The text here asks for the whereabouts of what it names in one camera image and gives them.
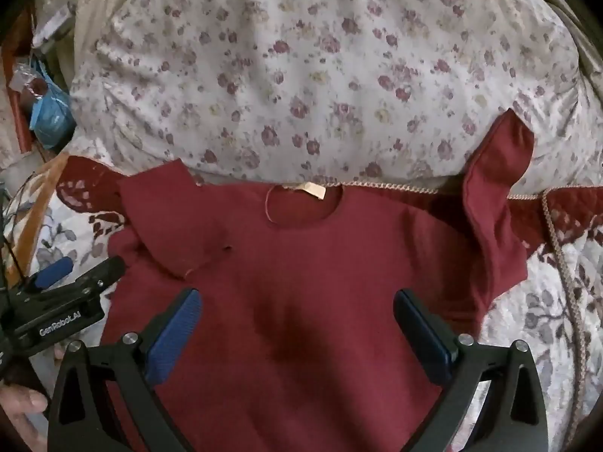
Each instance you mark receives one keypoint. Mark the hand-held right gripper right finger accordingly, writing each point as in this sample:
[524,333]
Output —
[426,341]

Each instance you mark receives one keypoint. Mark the dark red sweater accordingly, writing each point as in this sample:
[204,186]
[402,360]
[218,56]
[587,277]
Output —
[306,292]

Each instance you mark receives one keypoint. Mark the floral white bed sheet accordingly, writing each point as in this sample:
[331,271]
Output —
[306,56]

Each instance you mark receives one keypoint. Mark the beige curtain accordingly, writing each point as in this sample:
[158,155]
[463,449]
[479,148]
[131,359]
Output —
[101,4]

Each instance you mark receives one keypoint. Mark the leaf print blanket red border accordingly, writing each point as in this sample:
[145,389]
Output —
[546,301]

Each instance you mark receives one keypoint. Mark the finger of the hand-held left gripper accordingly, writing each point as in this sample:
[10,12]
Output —
[104,269]
[52,270]

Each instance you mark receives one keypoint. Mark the blue plastic bag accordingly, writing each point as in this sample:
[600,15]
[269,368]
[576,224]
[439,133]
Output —
[49,113]

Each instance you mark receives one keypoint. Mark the person's left hand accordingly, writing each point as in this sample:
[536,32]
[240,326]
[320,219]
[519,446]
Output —
[19,405]

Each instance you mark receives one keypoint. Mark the orange cloth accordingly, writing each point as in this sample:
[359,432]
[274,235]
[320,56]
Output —
[40,207]

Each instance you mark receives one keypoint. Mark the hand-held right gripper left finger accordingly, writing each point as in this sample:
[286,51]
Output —
[170,339]

